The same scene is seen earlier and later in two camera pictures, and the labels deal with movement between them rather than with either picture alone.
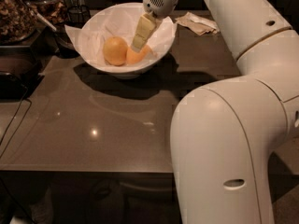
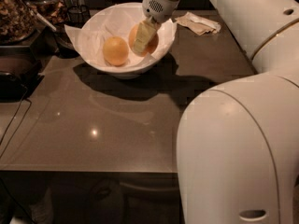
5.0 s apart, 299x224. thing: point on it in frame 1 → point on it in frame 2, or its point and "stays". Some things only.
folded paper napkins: x=197 y=24 stays
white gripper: x=159 y=3 stays
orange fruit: x=135 y=58 → x=150 y=47
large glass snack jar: x=17 y=21 stays
